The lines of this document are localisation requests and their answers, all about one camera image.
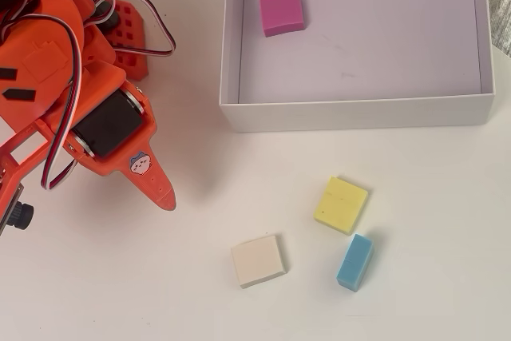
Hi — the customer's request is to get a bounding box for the orange gripper with servo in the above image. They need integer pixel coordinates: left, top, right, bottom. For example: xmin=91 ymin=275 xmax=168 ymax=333
xmin=39 ymin=65 xmax=177 ymax=212

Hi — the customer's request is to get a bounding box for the pink foam cuboid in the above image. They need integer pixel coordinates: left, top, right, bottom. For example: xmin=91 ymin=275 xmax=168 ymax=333
xmin=259 ymin=0 xmax=307 ymax=38

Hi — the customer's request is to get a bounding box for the cream white foam cuboid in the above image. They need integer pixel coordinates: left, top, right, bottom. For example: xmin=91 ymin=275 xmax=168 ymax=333
xmin=230 ymin=233 xmax=290 ymax=289

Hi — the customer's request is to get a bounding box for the yellow foam cuboid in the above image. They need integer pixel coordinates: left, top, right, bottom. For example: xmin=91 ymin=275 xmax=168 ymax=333
xmin=314 ymin=175 xmax=369 ymax=236

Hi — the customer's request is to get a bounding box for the blue foam cuboid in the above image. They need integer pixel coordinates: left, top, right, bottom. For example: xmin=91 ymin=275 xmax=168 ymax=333
xmin=335 ymin=232 xmax=375 ymax=292

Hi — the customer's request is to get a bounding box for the white cardboard bin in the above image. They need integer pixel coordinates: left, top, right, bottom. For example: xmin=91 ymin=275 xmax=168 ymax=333
xmin=218 ymin=0 xmax=497 ymax=133

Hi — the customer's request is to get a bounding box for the white red black servo wire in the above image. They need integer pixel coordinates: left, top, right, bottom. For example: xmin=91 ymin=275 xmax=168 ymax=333
xmin=0 ymin=13 xmax=84 ymax=191
xmin=43 ymin=0 xmax=177 ymax=59

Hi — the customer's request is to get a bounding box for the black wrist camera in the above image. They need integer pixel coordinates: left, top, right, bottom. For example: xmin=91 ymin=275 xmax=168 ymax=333
xmin=0 ymin=183 xmax=35 ymax=238

